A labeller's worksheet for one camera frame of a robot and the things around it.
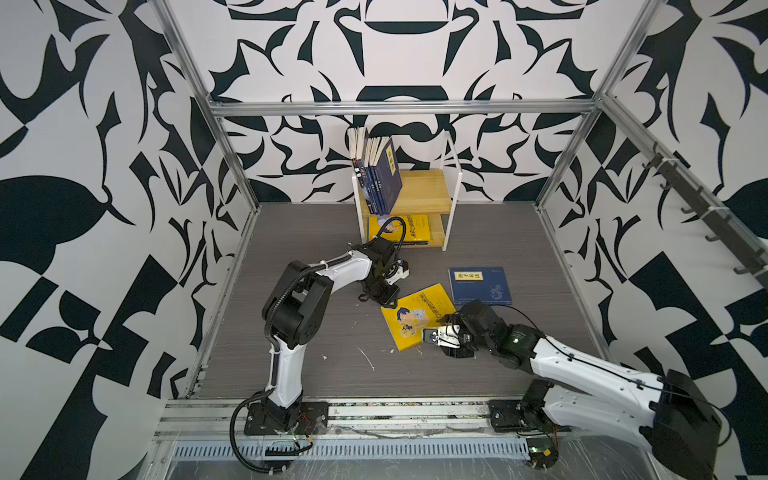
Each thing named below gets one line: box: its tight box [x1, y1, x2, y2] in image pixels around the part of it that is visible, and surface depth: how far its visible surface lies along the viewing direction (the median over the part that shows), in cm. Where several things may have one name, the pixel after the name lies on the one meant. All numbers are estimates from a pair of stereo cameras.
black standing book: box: [347, 126, 366, 193], surface depth 79 cm
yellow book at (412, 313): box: [381, 283, 457, 352], surface depth 93 cm
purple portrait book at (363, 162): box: [353, 127, 373, 211], surface depth 81 cm
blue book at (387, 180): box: [374, 138, 403, 216], surface depth 87 cm
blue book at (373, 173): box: [367, 138, 390, 215], surface depth 82 cm
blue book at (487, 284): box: [448, 267, 513, 306], surface depth 99 cm
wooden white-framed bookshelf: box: [352, 131, 463, 251], surface depth 94 cm
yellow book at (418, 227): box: [368, 214, 431, 242], surface depth 105 cm
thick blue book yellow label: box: [360, 136, 382, 216], surface depth 82 cm
